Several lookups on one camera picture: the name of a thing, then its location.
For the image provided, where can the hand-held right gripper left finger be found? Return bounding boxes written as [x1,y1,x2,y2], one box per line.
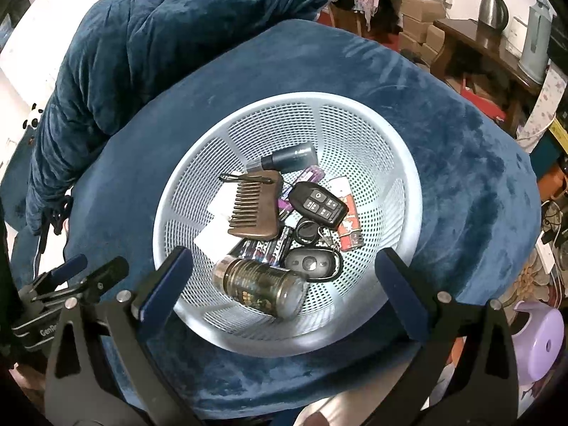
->
[44,246,200,426]

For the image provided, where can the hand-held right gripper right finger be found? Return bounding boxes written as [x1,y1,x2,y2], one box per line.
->
[368,247,521,426]

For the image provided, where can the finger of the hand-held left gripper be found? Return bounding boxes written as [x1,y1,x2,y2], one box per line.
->
[33,254,88,296]
[44,256,130,308]

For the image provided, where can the white USB charger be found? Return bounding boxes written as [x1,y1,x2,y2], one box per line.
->
[193,217,242,263]

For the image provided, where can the red lighter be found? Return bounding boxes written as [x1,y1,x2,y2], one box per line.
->
[328,176,365,251]

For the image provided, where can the silver key and ring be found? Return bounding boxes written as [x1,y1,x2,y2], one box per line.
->
[317,226,340,249]

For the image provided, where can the glass jar gold lid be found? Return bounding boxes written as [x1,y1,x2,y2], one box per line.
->
[213,255,309,320]

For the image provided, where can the black oval key fob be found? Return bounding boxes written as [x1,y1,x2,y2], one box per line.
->
[284,246,344,282]

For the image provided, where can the clear-wrapped battery pack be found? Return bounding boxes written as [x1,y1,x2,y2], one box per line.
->
[228,225,296,269]

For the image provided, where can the brown wooden comb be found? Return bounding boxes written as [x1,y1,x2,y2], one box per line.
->
[228,170,285,239]

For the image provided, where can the black car key remote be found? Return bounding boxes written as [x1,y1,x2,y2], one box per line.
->
[288,181,349,227]

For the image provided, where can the black hair pin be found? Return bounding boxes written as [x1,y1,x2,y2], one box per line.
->
[218,171,272,184]

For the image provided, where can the purple lighter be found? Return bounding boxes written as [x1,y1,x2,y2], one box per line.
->
[277,165,327,216]

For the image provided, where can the light blue plastic basket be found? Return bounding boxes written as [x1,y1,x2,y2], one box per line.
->
[152,92,422,358]

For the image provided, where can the grey spray bottle clear cap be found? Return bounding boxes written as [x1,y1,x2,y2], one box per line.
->
[247,142,318,174]

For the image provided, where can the floral floor mat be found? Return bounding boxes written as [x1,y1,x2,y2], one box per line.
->
[499,253,562,316]

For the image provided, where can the purple plastic stool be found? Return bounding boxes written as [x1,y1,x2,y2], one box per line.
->
[510,300,565,384]

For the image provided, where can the white power strip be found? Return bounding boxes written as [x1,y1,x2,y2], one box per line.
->
[535,235,557,271]

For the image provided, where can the blue plush blanket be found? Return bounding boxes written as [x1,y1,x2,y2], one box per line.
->
[0,20,542,426]

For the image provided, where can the person's leg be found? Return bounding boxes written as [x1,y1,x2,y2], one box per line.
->
[295,397,360,426]

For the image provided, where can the panda plush toy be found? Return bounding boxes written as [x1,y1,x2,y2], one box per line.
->
[22,103,43,129]

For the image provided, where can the orange bag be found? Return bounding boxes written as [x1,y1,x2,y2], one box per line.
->
[535,162,564,187]

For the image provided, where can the red bag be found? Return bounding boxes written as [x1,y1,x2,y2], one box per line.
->
[459,73,507,122]

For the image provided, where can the crumpled dark blue quilt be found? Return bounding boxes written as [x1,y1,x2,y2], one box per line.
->
[24,0,331,236]

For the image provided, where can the white floral cloth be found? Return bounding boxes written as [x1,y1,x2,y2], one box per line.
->
[517,62,568,152]

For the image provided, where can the dark wooden side table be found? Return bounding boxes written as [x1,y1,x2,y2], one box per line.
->
[432,18,544,134]

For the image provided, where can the stack of cardboard boxes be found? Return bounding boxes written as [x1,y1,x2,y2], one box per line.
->
[399,0,447,67]

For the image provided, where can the light blue thermos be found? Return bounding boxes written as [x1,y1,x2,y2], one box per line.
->
[518,0,555,85]

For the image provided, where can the steel electric kettle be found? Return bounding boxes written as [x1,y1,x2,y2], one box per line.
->
[478,0,509,33]

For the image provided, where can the black webbing strap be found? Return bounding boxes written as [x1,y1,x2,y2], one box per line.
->
[44,194,74,236]

